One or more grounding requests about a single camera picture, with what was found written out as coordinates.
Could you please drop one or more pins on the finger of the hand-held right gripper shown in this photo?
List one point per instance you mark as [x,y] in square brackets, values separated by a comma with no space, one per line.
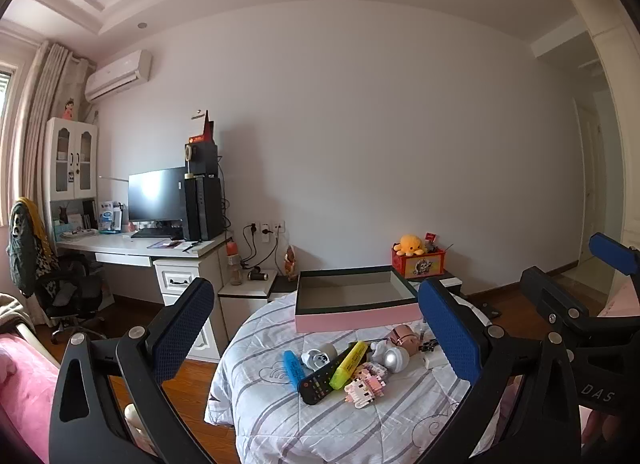
[555,294]
[610,250]

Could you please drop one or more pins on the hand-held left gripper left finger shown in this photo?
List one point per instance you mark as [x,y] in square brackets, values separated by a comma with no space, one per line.
[182,329]

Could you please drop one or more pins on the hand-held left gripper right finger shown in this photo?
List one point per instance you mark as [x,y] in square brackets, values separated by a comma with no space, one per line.
[450,339]

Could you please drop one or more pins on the black hair clip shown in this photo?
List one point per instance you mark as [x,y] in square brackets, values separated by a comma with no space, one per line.
[429,342]

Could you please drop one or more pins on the white charger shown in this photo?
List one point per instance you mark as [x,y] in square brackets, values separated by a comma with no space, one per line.
[431,360]

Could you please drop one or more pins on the rose gold jar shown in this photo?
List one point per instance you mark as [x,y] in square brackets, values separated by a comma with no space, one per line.
[404,334]

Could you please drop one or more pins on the small white figure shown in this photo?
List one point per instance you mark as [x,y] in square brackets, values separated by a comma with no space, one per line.
[378,347]

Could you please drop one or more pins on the pink block figure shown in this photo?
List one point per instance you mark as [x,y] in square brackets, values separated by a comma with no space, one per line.
[367,383]

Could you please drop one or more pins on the pink storage box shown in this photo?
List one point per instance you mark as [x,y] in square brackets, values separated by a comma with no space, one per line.
[350,321]

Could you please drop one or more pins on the yellow highlighter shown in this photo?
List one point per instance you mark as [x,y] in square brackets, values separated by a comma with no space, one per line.
[347,366]

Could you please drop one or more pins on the white grey toy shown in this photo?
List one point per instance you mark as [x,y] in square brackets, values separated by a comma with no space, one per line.
[315,356]

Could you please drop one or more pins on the black remote control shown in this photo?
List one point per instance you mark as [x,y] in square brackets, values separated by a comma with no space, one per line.
[317,384]

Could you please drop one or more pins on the person's right hand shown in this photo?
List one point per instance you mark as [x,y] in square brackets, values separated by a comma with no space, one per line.
[600,431]

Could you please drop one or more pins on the black flat stand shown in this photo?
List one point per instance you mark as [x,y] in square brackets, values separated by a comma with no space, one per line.
[485,309]

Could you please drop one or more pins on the black top low cabinet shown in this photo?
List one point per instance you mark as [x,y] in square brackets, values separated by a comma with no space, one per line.
[445,280]

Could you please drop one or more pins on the white door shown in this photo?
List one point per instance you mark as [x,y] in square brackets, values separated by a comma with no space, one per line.
[587,184]

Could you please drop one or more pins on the white bedside cabinet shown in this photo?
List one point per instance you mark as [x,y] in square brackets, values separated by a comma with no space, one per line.
[247,289]

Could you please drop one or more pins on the red capped bottle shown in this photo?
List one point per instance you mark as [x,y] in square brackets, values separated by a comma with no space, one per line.
[235,269]

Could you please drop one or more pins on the red printed box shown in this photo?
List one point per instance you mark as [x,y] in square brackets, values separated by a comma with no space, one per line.
[420,264]

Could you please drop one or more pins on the magazine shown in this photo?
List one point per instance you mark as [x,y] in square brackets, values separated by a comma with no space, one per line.
[165,243]

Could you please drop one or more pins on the small black cylinder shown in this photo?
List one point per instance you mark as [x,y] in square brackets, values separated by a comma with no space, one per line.
[257,274]

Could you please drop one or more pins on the black keyboard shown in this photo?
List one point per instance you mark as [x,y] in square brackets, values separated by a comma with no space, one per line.
[152,232]

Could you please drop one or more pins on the orange octopus plush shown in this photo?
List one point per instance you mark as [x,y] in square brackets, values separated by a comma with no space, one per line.
[410,244]

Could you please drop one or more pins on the white desk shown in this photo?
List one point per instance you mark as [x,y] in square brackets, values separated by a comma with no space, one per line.
[115,244]

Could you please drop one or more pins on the black office chair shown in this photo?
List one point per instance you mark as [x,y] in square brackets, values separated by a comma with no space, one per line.
[75,289]

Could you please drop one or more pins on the black computer tower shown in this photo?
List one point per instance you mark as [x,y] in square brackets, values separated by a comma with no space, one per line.
[202,209]

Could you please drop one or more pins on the brown figurine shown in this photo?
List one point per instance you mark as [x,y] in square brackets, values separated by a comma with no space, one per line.
[290,261]

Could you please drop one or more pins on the white striped quilt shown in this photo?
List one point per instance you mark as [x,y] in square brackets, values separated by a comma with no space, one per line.
[280,424]

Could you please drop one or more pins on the blue white carton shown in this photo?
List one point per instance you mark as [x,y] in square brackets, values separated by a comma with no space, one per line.
[109,214]

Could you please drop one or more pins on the black computer monitor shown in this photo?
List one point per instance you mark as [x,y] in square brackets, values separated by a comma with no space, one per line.
[157,194]

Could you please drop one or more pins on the black box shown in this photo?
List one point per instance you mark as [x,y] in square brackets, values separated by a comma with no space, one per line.
[202,159]

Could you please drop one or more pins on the pink bedsheet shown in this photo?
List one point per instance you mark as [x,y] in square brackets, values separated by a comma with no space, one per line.
[20,384]

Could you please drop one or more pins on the beige blanket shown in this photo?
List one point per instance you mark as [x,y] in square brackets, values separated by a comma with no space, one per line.
[10,314]

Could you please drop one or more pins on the white hutch cabinet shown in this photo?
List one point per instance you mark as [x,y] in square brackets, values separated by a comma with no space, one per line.
[75,184]

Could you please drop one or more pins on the red paper bag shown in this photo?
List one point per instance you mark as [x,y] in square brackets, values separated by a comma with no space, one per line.
[205,132]

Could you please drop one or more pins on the pink doll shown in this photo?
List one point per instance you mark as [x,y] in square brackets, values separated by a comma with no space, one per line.
[69,108]

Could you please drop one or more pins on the beige curtain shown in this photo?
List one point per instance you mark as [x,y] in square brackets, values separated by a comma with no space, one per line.
[35,119]

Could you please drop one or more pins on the white air conditioner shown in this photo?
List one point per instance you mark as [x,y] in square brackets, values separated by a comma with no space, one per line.
[117,77]

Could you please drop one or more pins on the white wall socket row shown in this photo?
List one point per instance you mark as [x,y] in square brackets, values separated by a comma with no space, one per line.
[265,228]

